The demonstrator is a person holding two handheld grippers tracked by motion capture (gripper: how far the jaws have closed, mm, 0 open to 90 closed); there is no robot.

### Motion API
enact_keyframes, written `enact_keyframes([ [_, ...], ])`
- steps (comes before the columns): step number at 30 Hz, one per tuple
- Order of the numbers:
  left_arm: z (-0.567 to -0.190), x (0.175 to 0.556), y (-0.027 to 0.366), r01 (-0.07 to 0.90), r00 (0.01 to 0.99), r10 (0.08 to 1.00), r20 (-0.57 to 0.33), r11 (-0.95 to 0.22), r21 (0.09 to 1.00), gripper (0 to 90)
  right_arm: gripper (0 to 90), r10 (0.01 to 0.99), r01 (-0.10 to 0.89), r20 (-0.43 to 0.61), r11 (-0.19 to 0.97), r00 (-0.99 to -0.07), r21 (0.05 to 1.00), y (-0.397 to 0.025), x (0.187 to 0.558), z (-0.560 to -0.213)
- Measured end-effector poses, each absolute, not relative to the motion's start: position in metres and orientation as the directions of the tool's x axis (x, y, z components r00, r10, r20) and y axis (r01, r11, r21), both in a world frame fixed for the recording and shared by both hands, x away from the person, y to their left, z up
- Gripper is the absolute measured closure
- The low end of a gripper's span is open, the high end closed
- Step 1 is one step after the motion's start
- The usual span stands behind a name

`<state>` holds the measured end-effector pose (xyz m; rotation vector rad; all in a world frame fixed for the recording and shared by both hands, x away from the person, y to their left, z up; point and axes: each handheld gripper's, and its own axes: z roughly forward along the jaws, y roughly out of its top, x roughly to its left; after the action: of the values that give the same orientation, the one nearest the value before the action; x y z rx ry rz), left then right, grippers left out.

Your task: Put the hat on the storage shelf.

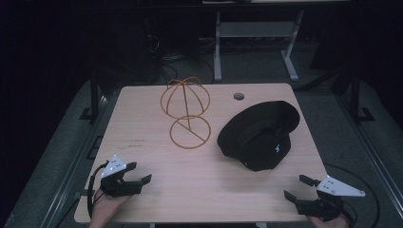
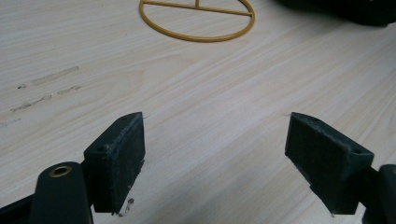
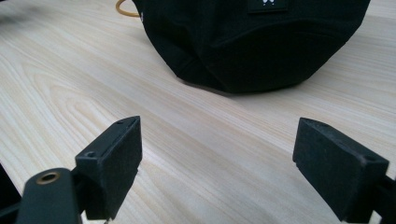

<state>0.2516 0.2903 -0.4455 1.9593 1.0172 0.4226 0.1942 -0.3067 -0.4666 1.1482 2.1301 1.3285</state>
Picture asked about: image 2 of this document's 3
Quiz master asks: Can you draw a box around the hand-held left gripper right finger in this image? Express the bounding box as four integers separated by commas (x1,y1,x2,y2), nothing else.
284,112,375,216

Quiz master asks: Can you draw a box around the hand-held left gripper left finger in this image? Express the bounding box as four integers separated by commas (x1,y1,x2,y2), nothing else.
83,111,147,215

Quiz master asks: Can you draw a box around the black object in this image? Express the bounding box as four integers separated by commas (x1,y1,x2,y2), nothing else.
274,0,396,27

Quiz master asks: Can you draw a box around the gold wire ring stand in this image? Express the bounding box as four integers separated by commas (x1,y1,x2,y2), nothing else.
138,0,256,43

